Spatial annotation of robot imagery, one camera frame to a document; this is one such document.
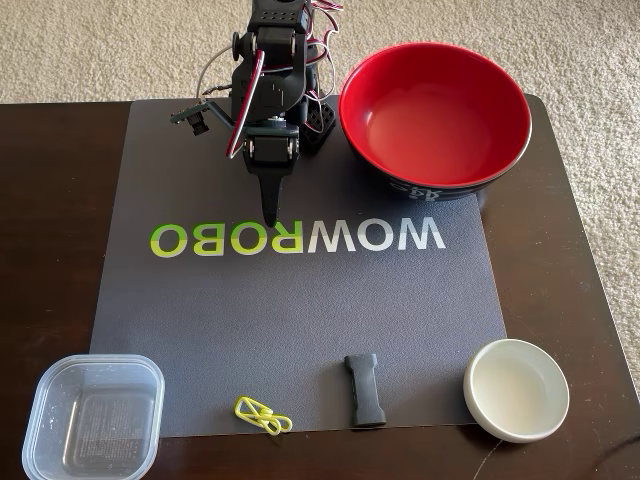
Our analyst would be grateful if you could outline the red bowl with black outside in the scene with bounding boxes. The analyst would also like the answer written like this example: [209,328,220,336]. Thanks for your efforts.
[337,42,533,202]

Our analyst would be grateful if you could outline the grey mat with WOWROBO print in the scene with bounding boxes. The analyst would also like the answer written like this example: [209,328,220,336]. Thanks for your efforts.
[88,94,509,440]

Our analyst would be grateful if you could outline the thin camera cable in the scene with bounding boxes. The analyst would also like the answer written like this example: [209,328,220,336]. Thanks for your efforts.
[194,47,236,101]

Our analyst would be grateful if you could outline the black dumbbell-shaped block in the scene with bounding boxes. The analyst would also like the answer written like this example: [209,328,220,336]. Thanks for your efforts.
[343,353,388,430]

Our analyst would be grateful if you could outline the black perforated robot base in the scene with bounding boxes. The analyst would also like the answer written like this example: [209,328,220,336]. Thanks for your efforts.
[299,97,337,156]

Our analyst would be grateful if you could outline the clear plastic food container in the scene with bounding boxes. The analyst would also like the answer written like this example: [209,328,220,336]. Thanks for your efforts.
[21,353,166,480]

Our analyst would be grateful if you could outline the small white bowl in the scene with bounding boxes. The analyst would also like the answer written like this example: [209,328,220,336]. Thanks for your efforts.
[462,338,571,445]

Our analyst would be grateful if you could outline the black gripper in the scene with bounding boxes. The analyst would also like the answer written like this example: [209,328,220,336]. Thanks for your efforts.
[242,124,302,230]

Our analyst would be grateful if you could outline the red white black servo wire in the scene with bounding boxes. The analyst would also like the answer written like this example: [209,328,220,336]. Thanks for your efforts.
[225,49,266,160]
[304,0,346,101]

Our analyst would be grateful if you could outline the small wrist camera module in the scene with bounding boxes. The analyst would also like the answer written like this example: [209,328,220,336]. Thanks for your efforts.
[169,98,212,137]

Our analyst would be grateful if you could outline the yellow wire clip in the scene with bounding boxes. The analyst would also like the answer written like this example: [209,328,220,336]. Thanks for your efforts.
[233,395,294,437]

